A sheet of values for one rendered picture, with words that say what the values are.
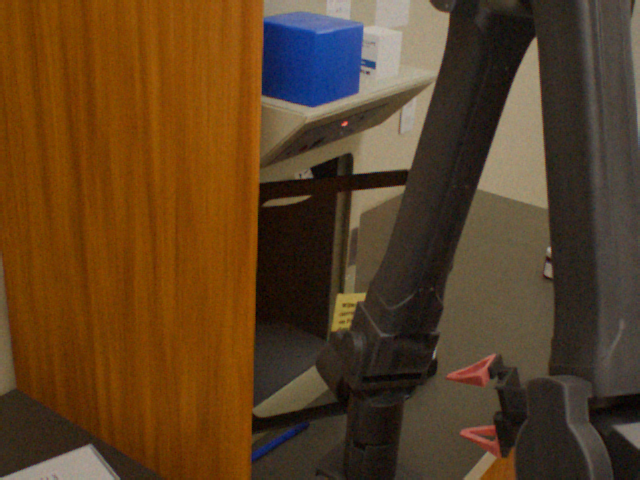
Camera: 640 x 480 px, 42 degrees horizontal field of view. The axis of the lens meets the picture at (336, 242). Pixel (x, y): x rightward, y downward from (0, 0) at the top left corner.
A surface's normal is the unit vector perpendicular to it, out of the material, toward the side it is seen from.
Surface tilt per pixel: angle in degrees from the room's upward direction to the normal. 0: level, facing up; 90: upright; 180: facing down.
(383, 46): 90
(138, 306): 90
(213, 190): 90
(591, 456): 39
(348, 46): 90
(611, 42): 61
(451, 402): 0
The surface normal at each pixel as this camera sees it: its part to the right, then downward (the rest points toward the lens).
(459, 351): 0.07, -0.91
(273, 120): -0.58, 0.31
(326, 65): 0.81, 0.30
